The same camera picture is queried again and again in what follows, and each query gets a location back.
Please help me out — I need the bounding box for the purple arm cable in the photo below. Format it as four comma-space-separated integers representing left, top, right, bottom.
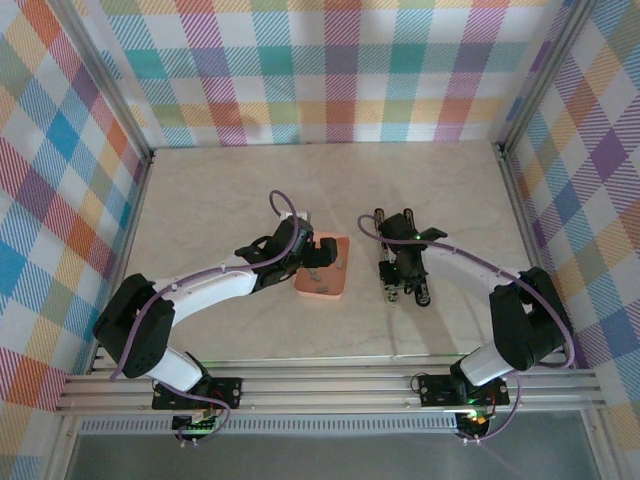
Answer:
357, 213, 576, 445
109, 189, 307, 445

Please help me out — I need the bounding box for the small green circuit board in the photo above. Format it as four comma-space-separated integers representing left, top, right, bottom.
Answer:
172, 412, 221, 441
457, 408, 494, 436

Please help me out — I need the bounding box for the aluminium side rail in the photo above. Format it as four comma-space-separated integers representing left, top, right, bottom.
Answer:
85, 147, 157, 375
494, 144, 576, 369

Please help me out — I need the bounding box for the silver and black stapler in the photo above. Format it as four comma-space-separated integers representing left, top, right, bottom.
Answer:
374, 207, 402, 307

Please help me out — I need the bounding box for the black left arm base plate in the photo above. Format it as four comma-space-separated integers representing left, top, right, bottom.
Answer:
152, 377, 244, 412

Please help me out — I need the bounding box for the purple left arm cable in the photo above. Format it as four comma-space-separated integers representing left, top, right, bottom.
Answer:
109, 189, 307, 445

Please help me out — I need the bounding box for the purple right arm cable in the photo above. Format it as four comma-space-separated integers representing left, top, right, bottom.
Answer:
357, 213, 576, 445

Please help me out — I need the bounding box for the aluminium cross rail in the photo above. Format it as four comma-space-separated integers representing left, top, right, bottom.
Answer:
53, 360, 607, 417

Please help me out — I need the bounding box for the orange plastic tray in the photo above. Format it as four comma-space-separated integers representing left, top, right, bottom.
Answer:
292, 229, 352, 303

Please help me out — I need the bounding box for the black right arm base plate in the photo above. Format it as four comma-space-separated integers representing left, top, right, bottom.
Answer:
417, 372, 511, 407

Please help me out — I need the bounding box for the slotted grey cable duct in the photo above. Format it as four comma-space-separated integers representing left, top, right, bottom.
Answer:
79, 418, 459, 435

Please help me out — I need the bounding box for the aluminium corner post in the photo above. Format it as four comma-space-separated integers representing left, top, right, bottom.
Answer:
497, 0, 601, 156
57, 0, 156, 166

